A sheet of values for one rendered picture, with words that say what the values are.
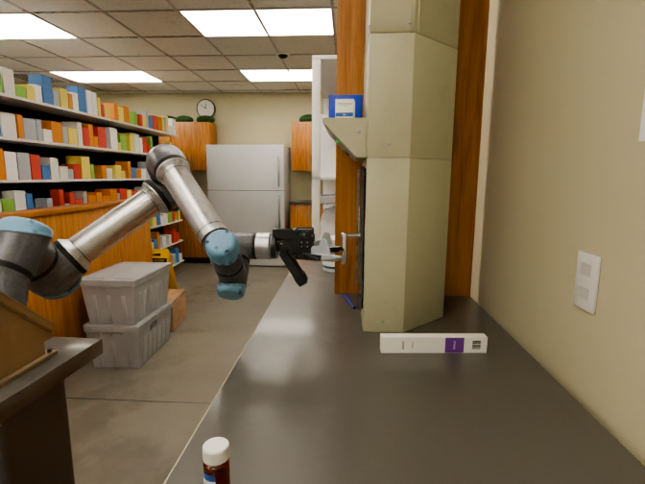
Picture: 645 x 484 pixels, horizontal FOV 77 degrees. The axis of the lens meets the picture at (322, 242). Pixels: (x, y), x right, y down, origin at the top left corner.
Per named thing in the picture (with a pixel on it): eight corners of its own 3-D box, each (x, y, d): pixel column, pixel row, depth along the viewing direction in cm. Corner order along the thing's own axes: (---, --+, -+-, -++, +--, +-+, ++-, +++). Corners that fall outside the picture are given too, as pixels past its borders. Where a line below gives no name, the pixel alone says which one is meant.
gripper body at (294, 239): (314, 230, 110) (270, 229, 111) (314, 261, 112) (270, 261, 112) (316, 227, 118) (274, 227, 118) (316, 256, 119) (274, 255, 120)
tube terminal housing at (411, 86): (430, 299, 143) (442, 66, 131) (455, 334, 111) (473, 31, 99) (359, 297, 144) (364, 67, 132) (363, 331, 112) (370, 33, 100)
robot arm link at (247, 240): (220, 266, 117) (225, 241, 122) (257, 266, 117) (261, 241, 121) (212, 252, 111) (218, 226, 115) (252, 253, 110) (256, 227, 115)
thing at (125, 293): (175, 301, 340) (173, 261, 334) (138, 326, 280) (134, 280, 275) (126, 299, 342) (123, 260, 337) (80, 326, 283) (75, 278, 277)
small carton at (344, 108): (354, 124, 116) (355, 102, 115) (353, 121, 111) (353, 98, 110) (337, 124, 117) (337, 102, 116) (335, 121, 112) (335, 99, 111)
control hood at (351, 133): (362, 161, 137) (363, 131, 135) (367, 157, 105) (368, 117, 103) (327, 161, 137) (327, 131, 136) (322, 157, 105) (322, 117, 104)
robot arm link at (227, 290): (208, 282, 102) (217, 245, 107) (218, 301, 111) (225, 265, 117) (240, 284, 102) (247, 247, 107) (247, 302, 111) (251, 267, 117)
